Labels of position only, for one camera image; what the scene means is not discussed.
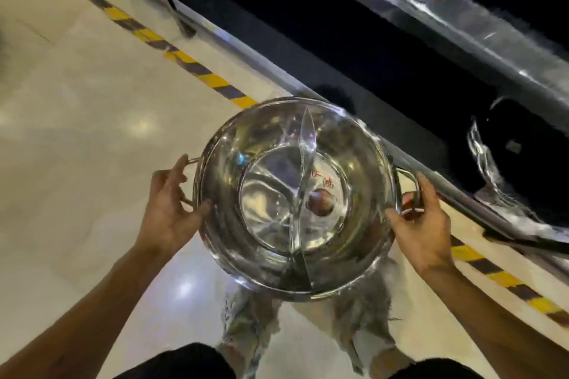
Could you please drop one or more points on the person's left hand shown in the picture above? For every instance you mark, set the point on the person's left hand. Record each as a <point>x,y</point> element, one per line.
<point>164,214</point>

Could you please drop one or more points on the person's right hand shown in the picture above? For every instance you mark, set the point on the person's right hand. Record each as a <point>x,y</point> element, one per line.
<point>424,236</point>

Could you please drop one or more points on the person's left thumb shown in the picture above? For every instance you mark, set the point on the person's left thumb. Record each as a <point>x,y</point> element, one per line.
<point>198,213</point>

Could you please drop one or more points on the person's right thumb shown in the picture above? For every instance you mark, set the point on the person's right thumb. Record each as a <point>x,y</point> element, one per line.
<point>397,219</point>

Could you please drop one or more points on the divided stainless steel pot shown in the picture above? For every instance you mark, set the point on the divided stainless steel pot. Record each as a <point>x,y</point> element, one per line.
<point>275,196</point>

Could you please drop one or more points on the person's left forearm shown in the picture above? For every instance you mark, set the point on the person's left forearm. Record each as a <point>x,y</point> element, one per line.
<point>84,321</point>

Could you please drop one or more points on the person's right forearm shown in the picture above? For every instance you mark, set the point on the person's right forearm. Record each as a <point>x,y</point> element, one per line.
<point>489,325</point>

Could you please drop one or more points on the light grey trousers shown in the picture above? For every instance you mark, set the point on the light grey trousers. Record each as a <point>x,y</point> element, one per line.
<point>251,325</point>

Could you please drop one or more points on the black pot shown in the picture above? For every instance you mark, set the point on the black pot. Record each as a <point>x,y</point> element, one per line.
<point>533,161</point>

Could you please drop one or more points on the black shirt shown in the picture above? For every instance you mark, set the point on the black shirt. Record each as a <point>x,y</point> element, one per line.
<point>186,365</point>

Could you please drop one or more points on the yellow black hazard tape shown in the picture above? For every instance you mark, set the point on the yellow black hazard tape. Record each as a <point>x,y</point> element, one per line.
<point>146,34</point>

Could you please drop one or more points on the stainless steel shelf rack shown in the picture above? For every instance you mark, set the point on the stainless steel shelf rack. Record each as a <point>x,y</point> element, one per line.
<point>444,10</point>

